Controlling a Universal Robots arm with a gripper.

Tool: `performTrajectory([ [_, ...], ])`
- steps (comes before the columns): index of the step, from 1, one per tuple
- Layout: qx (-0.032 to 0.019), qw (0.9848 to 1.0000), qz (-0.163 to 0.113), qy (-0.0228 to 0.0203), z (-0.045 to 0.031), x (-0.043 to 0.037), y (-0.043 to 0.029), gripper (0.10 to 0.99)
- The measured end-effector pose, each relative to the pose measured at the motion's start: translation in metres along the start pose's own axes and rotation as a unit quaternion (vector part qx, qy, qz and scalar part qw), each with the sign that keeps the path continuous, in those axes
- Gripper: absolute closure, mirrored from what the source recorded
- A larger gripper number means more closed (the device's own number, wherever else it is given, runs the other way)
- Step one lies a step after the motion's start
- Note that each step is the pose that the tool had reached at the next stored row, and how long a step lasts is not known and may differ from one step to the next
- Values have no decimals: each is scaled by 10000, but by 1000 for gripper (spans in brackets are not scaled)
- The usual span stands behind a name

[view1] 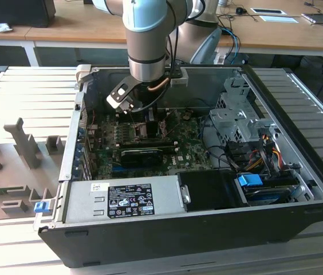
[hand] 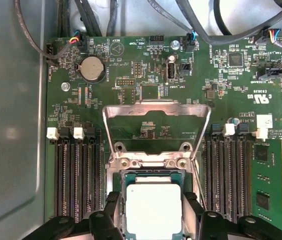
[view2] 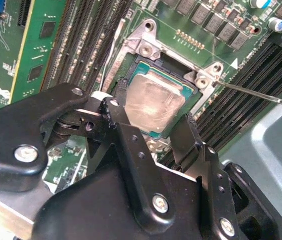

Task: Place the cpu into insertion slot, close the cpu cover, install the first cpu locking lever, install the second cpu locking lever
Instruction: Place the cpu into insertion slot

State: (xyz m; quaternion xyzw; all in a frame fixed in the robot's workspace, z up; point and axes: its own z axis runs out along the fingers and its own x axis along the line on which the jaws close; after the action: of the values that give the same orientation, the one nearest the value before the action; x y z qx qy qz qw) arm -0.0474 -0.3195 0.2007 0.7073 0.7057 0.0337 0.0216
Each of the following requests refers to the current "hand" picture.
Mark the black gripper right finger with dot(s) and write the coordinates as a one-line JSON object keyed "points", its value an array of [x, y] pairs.
{"points": [[213, 225]]}

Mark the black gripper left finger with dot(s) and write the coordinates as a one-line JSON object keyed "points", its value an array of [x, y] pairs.
{"points": [[101, 225]]}

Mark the silver CPU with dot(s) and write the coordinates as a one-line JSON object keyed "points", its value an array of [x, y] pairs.
{"points": [[153, 210]]}

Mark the metal socket cover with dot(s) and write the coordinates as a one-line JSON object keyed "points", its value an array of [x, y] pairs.
{"points": [[156, 107]]}

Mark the thin metal locking lever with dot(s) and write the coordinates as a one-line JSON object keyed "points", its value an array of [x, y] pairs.
{"points": [[199, 186]]}

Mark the black RAM slot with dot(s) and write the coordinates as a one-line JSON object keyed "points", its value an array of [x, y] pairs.
{"points": [[231, 175], [219, 175], [94, 175], [71, 175], [81, 175], [208, 175], [244, 175], [61, 175]]}

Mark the CPU socket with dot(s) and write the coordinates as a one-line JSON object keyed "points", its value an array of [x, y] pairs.
{"points": [[131, 165]]}

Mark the green RAM stick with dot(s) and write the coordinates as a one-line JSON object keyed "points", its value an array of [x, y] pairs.
{"points": [[268, 175]]}

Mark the white board label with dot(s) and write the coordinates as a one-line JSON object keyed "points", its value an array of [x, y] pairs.
{"points": [[264, 122]]}

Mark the green motherboard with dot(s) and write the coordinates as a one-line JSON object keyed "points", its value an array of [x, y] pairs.
{"points": [[231, 105]]}

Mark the black PC case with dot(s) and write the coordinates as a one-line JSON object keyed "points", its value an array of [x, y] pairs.
{"points": [[11, 125]]}

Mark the silver board screw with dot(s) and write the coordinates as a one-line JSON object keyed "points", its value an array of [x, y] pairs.
{"points": [[65, 86], [174, 45]]}

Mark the silver coin battery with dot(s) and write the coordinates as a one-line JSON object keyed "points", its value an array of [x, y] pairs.
{"points": [[92, 68]]}

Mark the internal USB port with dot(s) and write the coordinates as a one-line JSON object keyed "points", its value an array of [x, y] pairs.
{"points": [[171, 71]]}

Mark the black square chip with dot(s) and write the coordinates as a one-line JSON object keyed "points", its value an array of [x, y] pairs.
{"points": [[235, 59]]}

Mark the black side connector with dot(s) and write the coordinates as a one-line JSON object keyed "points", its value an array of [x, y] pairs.
{"points": [[49, 50]]}

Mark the black fan connector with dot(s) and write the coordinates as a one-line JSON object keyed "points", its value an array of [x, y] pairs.
{"points": [[79, 43], [191, 42], [266, 37]]}

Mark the black pin header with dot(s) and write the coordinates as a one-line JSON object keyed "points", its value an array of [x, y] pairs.
{"points": [[156, 40]]}

